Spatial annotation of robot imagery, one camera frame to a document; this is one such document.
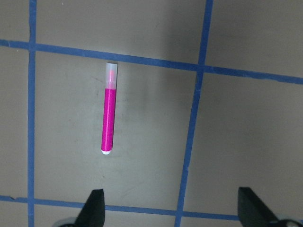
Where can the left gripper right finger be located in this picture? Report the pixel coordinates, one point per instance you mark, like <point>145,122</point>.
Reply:
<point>253,212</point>

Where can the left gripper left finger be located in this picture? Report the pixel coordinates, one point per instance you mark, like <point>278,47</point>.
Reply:
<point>93,211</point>

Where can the pink marker pen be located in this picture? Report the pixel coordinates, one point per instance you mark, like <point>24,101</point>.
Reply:
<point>109,108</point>

